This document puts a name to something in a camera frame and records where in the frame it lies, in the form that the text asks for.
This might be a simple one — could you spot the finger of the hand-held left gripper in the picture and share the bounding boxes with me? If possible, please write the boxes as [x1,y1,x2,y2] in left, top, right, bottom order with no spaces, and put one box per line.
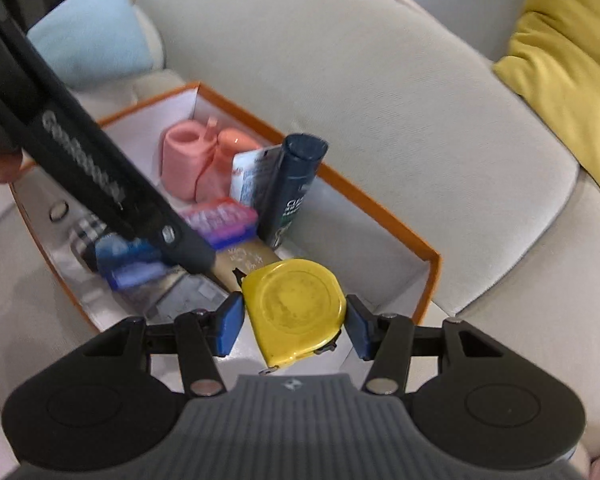
[82,237,163,268]
[107,260,170,290]

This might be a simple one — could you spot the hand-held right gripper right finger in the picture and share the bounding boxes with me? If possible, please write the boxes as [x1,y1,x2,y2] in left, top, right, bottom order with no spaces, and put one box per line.
[344,294,506,395]

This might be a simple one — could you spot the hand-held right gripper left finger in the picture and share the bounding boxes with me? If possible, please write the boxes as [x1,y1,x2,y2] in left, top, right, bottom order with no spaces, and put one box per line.
[82,291,246,397]

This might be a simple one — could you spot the plaid card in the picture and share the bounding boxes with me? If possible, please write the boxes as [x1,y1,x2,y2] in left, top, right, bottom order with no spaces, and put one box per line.
[69,212,111,251]

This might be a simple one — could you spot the clear card sleeve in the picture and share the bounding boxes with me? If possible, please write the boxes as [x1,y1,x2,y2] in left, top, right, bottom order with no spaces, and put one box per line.
[145,270,231,323]

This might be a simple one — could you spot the orange cardboard box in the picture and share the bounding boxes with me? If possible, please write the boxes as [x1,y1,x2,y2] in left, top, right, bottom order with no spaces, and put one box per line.
[10,81,441,333]

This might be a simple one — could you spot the yellow tape measure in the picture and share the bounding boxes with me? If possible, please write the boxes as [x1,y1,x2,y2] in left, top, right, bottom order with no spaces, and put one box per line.
[232,258,347,375]

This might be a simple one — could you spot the fantasy picture card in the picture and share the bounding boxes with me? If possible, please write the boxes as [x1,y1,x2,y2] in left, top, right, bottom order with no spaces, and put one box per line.
[212,242,283,293]

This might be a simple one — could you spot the blue mint tin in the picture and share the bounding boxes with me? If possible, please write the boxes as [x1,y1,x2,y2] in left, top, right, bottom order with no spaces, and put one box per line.
[180,197,259,251]

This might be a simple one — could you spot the pink tube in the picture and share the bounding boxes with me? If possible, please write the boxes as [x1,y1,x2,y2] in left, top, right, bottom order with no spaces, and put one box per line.
[160,121,216,200]

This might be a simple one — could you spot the pink bottle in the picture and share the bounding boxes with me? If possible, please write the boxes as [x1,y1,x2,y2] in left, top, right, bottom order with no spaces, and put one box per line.
[195,116,258,200]

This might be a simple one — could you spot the white lotion tube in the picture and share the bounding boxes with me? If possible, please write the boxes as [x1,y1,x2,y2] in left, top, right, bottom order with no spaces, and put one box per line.
[229,145,283,208]

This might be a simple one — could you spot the dark shampoo bottle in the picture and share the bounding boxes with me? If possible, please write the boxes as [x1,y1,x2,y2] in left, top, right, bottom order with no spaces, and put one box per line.
[257,133,329,248]

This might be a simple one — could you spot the person's left hand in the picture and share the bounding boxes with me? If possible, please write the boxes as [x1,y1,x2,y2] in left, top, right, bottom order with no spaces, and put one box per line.
[0,152,25,197]

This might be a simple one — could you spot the light blue pillow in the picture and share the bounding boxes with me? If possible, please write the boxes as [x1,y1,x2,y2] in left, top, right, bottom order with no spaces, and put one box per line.
[26,0,153,83]

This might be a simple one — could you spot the beige sofa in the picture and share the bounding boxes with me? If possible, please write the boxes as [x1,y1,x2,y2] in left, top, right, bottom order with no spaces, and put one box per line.
[0,0,600,480]

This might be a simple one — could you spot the yellow pillow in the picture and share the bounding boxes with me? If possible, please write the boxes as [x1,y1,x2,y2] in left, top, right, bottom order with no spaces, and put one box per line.
[492,0,600,213]

